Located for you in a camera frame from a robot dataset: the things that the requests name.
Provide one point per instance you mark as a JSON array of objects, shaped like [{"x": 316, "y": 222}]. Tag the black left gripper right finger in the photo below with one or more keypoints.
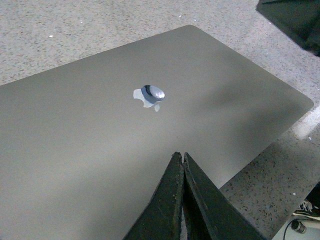
[{"x": 208, "y": 214}]

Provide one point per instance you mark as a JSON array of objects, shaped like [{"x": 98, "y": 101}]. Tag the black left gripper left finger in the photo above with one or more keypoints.
[{"x": 162, "y": 218}]

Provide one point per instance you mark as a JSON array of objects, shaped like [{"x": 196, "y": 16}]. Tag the silver grey laptop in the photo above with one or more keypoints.
[{"x": 84, "y": 145}]

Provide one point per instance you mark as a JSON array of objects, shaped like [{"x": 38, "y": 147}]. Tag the black white sneaker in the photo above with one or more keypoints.
[{"x": 309, "y": 208}]

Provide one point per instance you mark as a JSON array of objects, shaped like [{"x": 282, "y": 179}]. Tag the dark object at corner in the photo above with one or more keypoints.
[{"x": 298, "y": 19}]

